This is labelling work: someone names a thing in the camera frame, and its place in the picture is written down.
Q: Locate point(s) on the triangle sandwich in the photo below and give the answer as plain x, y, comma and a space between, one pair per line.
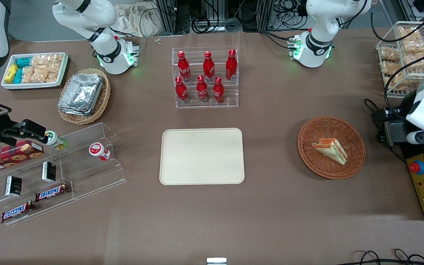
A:
331, 149

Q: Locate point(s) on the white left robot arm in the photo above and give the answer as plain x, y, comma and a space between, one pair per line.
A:
318, 22

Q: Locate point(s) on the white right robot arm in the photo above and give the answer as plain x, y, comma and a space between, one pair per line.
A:
87, 18

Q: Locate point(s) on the white rectangular snack tray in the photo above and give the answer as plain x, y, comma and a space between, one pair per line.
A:
7, 85

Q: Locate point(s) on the oval tan wicker basket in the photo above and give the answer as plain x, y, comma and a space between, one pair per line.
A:
101, 99

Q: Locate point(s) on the round brown wicker basket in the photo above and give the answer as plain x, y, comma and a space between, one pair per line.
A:
322, 129

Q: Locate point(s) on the beige plastic tray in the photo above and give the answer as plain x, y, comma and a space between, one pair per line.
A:
201, 156

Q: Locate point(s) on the red tartan cookie box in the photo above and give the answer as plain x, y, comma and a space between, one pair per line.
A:
17, 152

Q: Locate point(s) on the small green-capped white bottle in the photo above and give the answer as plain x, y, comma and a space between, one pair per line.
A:
54, 140

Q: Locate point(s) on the small black box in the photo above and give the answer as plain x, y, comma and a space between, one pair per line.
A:
49, 172
13, 186

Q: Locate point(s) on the black and grey control device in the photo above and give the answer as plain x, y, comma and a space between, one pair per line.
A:
394, 129

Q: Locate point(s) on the aluminium foil container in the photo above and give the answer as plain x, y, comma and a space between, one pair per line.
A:
74, 112
83, 90

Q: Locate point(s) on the teal snack packet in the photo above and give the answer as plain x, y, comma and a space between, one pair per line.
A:
18, 76
23, 62

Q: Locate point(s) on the clear rice cracker bag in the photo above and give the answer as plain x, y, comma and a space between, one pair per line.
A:
54, 72
28, 74
39, 74
46, 60

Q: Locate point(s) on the yellow snack packet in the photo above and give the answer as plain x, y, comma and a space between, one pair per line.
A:
11, 73

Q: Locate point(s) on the snickers chocolate bar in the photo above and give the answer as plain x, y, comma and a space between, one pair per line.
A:
53, 192
17, 211

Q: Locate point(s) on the clear acrylic stepped shelf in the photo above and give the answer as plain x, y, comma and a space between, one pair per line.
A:
87, 173

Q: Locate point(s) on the small red-lidded white cup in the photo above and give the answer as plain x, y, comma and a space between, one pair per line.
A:
98, 151

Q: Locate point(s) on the bagged fried snack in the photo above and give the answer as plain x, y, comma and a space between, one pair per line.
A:
390, 67
415, 47
410, 33
423, 62
396, 81
389, 54

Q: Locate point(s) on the white cloth bag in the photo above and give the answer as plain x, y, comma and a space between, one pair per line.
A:
134, 22

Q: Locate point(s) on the small metal clip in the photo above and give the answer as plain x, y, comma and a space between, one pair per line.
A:
158, 41

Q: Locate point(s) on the red cola bottle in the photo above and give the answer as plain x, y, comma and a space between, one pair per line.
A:
231, 66
181, 92
202, 90
218, 92
208, 68
183, 68

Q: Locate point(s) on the clear acrylic bottle rack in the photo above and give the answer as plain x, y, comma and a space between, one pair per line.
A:
230, 101

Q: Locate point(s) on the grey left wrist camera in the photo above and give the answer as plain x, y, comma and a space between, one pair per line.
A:
416, 137

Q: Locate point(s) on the aluminium frame post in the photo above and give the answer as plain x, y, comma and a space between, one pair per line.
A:
167, 16

